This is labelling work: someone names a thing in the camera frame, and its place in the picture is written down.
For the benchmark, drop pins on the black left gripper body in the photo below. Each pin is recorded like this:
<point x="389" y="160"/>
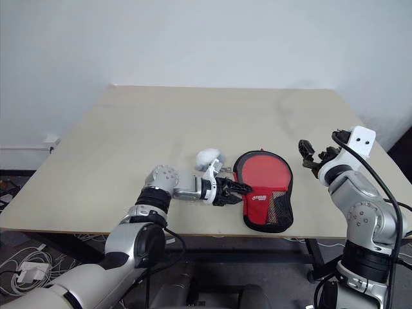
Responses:
<point x="222" y="191"/>

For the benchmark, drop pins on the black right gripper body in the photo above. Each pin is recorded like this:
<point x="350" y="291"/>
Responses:
<point x="325" y="157"/>

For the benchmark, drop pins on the red black paddle case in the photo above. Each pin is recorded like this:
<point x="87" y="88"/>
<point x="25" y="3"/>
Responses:
<point x="267" y="209"/>

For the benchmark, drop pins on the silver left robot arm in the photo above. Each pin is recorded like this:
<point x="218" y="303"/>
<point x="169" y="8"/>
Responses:
<point x="128" y="231"/>

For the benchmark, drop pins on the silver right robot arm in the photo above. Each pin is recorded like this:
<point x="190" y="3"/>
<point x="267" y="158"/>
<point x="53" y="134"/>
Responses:
<point x="363" y="206"/>

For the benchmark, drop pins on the red table tennis paddle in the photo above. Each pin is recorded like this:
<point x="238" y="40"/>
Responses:
<point x="262" y="170"/>

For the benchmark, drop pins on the white power adapter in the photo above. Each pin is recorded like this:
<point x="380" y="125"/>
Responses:
<point x="32" y="272"/>

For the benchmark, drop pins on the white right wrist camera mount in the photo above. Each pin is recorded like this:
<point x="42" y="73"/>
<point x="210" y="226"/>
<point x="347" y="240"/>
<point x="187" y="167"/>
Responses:
<point x="363" y="140"/>

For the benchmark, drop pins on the black table frame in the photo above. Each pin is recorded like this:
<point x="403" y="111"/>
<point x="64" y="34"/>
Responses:
<point x="225" y="251"/>

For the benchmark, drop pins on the white wall socket box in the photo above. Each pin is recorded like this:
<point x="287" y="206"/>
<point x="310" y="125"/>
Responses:
<point x="51" y="141"/>

